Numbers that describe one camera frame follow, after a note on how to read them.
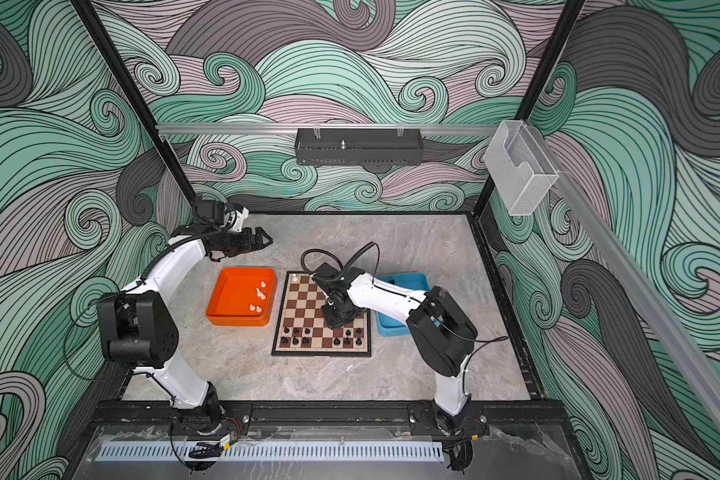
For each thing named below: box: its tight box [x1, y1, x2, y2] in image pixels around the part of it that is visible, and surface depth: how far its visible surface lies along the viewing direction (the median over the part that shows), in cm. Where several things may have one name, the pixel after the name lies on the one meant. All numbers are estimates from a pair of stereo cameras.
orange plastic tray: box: [206, 267, 277, 327], surface depth 97 cm
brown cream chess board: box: [271, 271, 372, 357], surface depth 89 cm
